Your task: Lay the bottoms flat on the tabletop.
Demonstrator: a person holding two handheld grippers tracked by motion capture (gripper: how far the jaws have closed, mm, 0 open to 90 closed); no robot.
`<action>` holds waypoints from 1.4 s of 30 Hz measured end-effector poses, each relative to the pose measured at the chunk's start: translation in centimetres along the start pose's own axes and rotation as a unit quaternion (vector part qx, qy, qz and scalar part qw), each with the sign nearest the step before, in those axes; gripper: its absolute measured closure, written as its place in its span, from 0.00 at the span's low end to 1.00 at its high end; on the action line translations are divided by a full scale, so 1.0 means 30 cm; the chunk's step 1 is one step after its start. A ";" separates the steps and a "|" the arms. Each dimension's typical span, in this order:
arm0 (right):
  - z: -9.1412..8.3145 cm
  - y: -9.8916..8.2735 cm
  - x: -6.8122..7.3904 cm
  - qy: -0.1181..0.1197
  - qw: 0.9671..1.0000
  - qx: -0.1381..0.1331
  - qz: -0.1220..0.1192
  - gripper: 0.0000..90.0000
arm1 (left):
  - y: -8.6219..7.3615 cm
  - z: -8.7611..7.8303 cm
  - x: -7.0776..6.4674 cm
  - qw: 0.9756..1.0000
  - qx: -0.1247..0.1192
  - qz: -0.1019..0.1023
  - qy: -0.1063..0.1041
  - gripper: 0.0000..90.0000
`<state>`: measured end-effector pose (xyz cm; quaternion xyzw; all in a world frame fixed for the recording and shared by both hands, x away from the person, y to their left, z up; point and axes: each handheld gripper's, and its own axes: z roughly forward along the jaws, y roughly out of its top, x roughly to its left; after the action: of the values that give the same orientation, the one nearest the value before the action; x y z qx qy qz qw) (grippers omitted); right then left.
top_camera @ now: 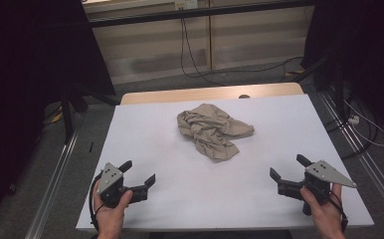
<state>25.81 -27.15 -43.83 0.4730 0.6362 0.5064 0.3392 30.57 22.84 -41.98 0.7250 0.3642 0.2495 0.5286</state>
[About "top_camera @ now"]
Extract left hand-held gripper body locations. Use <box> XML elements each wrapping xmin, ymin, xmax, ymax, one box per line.
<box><xmin>96</xmin><ymin>161</ymin><xmax>149</xmax><ymax>209</ymax></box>

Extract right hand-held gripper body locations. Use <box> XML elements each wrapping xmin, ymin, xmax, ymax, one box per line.
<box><xmin>277</xmin><ymin>159</ymin><xmax>358</xmax><ymax>217</ymax></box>

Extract beige pants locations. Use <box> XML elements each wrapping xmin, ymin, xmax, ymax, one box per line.
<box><xmin>176</xmin><ymin>103</ymin><xmax>256</xmax><ymax>163</ymax></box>

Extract person's left hand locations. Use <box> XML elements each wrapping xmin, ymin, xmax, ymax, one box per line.
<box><xmin>93</xmin><ymin>180</ymin><xmax>134</xmax><ymax>232</ymax></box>

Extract person's right hand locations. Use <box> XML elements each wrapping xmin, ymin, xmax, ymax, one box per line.
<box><xmin>299</xmin><ymin>183</ymin><xmax>346</xmax><ymax>232</ymax></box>

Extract white table mat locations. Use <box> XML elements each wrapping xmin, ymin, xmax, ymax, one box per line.
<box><xmin>76</xmin><ymin>94</ymin><xmax>375</xmax><ymax>232</ymax></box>

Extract black metal stand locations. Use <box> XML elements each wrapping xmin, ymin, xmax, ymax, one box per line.
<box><xmin>292</xmin><ymin>54</ymin><xmax>347</xmax><ymax>118</ymax></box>
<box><xmin>60</xmin><ymin>84</ymin><xmax>118</xmax><ymax>144</ymax></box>

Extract wooden table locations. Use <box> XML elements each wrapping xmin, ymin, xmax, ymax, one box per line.
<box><xmin>119</xmin><ymin>82</ymin><xmax>304</xmax><ymax>106</ymax></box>

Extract black curtain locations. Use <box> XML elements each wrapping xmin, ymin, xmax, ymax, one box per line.
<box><xmin>300</xmin><ymin>0</ymin><xmax>384</xmax><ymax>140</ymax></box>
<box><xmin>0</xmin><ymin>0</ymin><xmax>116</xmax><ymax>230</ymax></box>

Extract light wooden cabinet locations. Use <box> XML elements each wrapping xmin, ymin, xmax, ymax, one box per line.
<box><xmin>82</xmin><ymin>0</ymin><xmax>315</xmax><ymax>86</ymax></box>

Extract black horizontal bar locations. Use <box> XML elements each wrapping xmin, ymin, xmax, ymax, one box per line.
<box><xmin>88</xmin><ymin>0</ymin><xmax>315</xmax><ymax>29</ymax></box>

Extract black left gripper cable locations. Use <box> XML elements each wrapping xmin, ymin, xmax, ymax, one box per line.
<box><xmin>89</xmin><ymin>170</ymin><xmax>105</xmax><ymax>232</ymax></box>

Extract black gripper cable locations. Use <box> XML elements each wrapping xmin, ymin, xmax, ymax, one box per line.
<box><xmin>89</xmin><ymin>170</ymin><xmax>105</xmax><ymax>232</ymax></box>
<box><xmin>325</xmin><ymin>190</ymin><xmax>349</xmax><ymax>233</ymax></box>

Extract black floor cable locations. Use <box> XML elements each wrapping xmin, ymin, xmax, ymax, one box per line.
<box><xmin>323</xmin><ymin>96</ymin><xmax>380</xmax><ymax>160</ymax></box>

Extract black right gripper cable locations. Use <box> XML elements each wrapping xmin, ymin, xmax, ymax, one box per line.
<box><xmin>325</xmin><ymin>190</ymin><xmax>349</xmax><ymax>233</ymax></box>

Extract aluminium floor rail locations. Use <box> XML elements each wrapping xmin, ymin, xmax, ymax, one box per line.
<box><xmin>317</xmin><ymin>91</ymin><xmax>384</xmax><ymax>227</ymax></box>
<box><xmin>24</xmin><ymin>127</ymin><xmax>82</xmax><ymax>239</ymax></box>

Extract white floor cable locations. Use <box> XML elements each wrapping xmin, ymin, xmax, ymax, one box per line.
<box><xmin>343</xmin><ymin>99</ymin><xmax>384</xmax><ymax>148</ymax></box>

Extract black hanging cable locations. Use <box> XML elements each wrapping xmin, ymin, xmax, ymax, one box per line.
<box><xmin>183</xmin><ymin>18</ymin><xmax>226</xmax><ymax>88</ymax></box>
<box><xmin>179</xmin><ymin>18</ymin><xmax>304</xmax><ymax>80</ymax></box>

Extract white wall socket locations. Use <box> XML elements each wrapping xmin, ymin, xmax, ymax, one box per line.
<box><xmin>174</xmin><ymin>0</ymin><xmax>199</xmax><ymax>10</ymax></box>

